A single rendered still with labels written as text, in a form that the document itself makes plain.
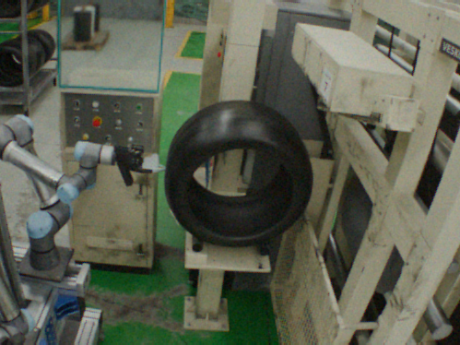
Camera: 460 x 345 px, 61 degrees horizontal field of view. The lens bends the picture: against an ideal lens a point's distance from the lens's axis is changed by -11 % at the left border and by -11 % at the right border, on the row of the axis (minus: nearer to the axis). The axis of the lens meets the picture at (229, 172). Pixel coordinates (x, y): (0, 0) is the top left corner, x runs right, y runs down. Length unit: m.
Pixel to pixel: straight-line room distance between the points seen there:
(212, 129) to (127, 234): 1.35
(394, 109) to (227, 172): 1.02
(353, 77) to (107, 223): 1.87
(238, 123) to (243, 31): 0.43
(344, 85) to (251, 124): 0.43
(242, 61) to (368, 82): 0.70
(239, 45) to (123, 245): 1.53
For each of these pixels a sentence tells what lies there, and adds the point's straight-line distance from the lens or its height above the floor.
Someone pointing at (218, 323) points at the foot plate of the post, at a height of 0.01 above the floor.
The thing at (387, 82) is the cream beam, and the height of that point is 1.75.
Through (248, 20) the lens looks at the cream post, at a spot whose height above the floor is 1.76.
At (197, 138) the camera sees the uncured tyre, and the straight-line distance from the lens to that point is 1.55.
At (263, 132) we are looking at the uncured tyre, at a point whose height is 1.44.
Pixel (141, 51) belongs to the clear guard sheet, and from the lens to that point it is 2.23.
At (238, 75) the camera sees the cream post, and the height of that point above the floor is 1.52.
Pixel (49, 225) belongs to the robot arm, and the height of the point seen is 0.93.
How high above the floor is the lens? 2.06
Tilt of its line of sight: 30 degrees down
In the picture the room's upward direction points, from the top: 8 degrees clockwise
